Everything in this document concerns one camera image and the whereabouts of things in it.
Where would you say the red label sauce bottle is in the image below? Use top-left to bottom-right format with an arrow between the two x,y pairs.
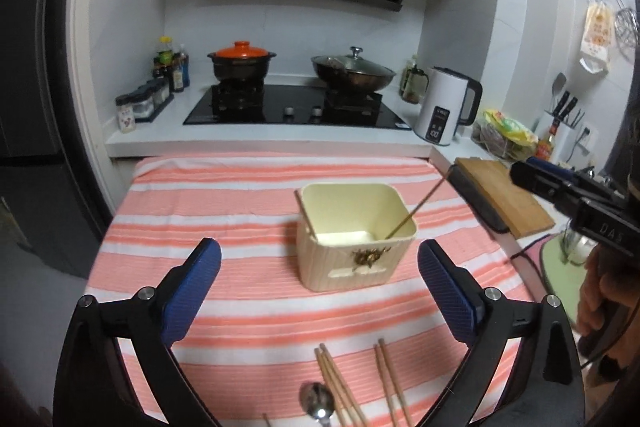
535,119 -> 560,162

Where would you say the grey spatula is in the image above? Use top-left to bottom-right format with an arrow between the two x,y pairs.
550,73 -> 568,112

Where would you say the dark refrigerator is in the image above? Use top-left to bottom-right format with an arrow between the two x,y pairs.
0,0 -> 108,278

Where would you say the wooden cutting board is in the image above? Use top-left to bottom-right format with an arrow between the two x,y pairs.
454,157 -> 556,238

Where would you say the wooden chopstick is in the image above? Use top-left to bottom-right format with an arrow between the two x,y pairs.
386,173 -> 450,239
320,343 -> 369,427
314,346 -> 353,427
381,339 -> 414,427
375,344 -> 399,427

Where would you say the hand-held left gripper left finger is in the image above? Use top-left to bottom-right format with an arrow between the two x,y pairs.
52,237 -> 223,427

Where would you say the black pot with orange lid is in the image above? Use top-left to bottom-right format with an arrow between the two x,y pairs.
207,41 -> 276,84

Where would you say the metal wok with lid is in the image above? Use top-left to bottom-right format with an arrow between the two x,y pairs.
311,47 -> 397,94

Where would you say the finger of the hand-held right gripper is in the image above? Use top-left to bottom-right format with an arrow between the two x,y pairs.
509,162 -> 581,208
524,158 -> 576,180

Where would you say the white knife holder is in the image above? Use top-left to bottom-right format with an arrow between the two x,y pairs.
535,109 -> 587,168

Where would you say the glass press jug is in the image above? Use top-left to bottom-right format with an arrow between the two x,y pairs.
400,57 -> 426,105

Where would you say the person's right hand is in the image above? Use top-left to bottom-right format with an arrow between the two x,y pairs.
575,251 -> 626,339

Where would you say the pink white striped cloth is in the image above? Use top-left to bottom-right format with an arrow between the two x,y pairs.
82,152 -> 541,427

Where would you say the white label spice jar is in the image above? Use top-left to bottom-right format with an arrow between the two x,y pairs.
115,96 -> 137,134

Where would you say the hanging printed paper bag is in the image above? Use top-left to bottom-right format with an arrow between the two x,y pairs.
579,0 -> 615,75

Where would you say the green mat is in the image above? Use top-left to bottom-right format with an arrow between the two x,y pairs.
542,237 -> 601,308

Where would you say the hanging metal wire rack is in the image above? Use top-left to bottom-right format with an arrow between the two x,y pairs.
615,0 -> 639,58

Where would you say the spice jar rack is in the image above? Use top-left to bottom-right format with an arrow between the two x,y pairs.
127,77 -> 174,124

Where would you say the black gas stove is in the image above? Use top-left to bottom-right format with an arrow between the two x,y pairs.
182,82 -> 413,130

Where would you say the white electric kettle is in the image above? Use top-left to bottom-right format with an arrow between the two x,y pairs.
414,66 -> 483,146

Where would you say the cream plastic utensil holder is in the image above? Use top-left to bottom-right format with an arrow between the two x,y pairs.
295,183 -> 418,293

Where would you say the black cable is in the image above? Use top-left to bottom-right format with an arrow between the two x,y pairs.
510,232 -> 557,299

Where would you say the metal spoon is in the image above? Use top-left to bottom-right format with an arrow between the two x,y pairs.
299,382 -> 337,427

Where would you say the white wall outlet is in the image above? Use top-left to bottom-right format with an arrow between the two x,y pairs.
577,124 -> 597,154

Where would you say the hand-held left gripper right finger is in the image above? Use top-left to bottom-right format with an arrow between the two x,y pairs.
416,239 -> 586,427

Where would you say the yellow green snack bag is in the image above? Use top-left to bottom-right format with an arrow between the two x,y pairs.
472,108 -> 538,160

